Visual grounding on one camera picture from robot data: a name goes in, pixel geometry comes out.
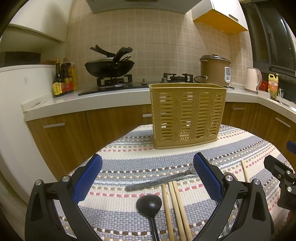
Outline wooden chopstick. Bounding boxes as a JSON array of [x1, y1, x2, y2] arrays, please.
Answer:
[[162, 184, 175, 241], [172, 181, 193, 240], [241, 160, 249, 182], [169, 182, 186, 241]]

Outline steel fork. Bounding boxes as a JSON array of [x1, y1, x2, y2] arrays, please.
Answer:
[[125, 166, 197, 192]]

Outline black plastic ladle spoon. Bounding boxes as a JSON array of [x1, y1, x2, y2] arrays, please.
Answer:
[[136, 194, 162, 241]]

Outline steel sink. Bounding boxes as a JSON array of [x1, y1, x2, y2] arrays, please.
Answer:
[[274, 99, 296, 111]]

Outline yellow oil bottle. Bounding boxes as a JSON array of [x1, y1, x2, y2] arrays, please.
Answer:
[[268, 73, 278, 99]]

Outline striped woven table mat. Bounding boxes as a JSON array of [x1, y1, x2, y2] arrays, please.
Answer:
[[52, 124, 295, 241]]

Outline tan plastic utensil basket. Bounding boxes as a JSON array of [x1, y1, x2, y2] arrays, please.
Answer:
[[149, 83, 227, 149]]

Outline brown rice cooker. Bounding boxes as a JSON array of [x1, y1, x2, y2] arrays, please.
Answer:
[[200, 54, 231, 86]]

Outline dark window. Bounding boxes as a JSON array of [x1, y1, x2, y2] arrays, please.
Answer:
[[241, 1, 295, 78]]

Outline dark soy sauce bottle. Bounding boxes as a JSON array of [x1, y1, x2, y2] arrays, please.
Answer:
[[52, 59, 65, 97]]

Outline red label sauce bottle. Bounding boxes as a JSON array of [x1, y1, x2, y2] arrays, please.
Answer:
[[61, 57, 74, 94]]

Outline black gas stove top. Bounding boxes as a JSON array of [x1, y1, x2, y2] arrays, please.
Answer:
[[78, 73, 196, 96]]

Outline black wok with lid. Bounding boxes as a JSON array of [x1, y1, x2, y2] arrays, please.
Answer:
[[85, 45, 134, 78]]

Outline range hood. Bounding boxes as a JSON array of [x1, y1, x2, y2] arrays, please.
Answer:
[[86, 0, 201, 14]]

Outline white upper left cabinet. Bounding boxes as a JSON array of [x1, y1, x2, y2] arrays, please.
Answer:
[[1, 1, 73, 53]]

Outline black power cable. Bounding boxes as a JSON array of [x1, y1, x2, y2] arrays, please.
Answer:
[[193, 75, 235, 90]]

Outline white orange wall cabinet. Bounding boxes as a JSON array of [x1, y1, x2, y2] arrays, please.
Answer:
[[191, 0, 248, 35]]

